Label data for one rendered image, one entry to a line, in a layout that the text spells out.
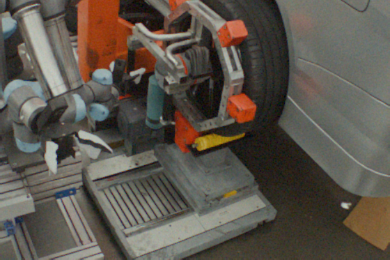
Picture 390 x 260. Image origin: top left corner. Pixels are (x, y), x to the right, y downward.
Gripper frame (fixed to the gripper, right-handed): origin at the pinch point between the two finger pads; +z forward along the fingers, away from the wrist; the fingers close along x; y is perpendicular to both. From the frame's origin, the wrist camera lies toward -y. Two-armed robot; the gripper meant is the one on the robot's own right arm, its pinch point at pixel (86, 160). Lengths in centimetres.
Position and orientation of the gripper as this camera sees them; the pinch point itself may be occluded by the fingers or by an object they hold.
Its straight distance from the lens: 101.5
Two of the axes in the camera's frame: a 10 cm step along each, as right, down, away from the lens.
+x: -6.9, 2.5, -6.7
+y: -2.1, 8.2, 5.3
